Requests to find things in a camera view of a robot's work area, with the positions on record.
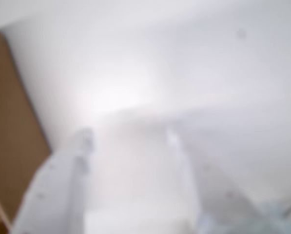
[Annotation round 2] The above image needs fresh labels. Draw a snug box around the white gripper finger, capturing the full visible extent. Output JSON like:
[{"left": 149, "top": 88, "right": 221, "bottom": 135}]
[
  {"left": 166, "top": 126, "right": 265, "bottom": 234},
  {"left": 11, "top": 126, "right": 96, "bottom": 234}
]

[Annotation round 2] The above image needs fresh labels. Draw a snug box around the brown cardboard box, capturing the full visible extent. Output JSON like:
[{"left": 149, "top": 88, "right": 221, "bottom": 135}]
[{"left": 0, "top": 29, "right": 51, "bottom": 234}]

